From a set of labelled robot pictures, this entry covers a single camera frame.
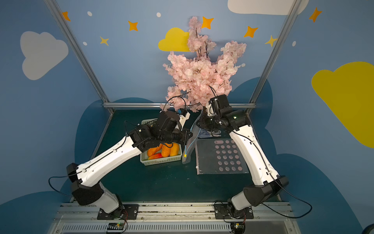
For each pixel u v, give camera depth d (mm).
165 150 883
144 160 834
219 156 957
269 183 396
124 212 732
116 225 723
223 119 491
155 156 898
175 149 931
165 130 491
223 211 749
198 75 636
